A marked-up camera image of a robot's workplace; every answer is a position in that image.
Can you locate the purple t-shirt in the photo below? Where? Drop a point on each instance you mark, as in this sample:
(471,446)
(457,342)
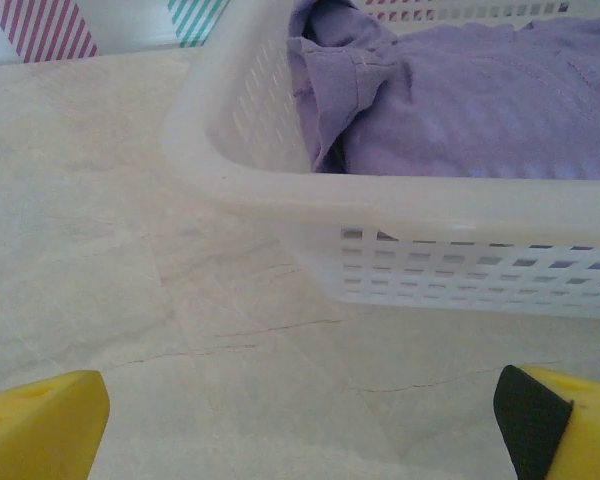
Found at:
(480,110)

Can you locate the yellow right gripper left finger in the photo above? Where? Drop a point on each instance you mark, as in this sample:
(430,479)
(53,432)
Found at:
(40,430)

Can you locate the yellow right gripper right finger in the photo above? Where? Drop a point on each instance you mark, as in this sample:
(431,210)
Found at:
(570,430)

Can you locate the white plastic mesh basket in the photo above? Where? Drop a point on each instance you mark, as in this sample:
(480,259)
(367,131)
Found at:
(380,200)

